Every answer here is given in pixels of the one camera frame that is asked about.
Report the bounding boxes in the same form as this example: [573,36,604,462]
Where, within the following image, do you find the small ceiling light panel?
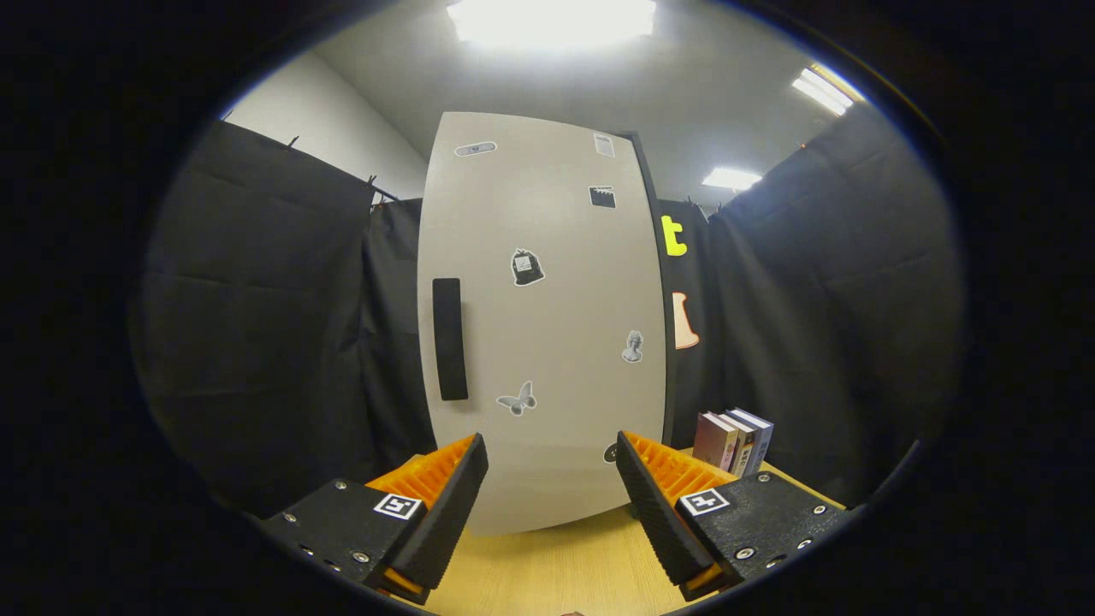
[701,166,762,191]

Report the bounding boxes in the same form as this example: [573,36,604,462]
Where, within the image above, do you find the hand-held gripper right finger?
[614,430,856,602]

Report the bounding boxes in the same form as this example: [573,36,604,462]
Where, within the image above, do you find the white spine book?
[719,412,758,477]

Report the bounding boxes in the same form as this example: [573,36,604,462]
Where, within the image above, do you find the long ceiling light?
[791,64,856,117]

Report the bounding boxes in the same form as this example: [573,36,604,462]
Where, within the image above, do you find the black door handle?
[431,277,470,402]

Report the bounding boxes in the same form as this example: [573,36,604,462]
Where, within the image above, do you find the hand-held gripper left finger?
[257,432,490,604]

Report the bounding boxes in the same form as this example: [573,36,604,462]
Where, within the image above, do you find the beige cabinet door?
[417,111,668,537]

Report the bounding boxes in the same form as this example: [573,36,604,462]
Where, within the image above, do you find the large ceiling light panel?
[447,0,658,48]

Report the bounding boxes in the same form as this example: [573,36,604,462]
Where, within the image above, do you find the dark grey cabinet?
[616,130,679,447]

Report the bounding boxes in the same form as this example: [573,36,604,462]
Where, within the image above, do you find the black backdrop cloth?
[133,103,968,514]

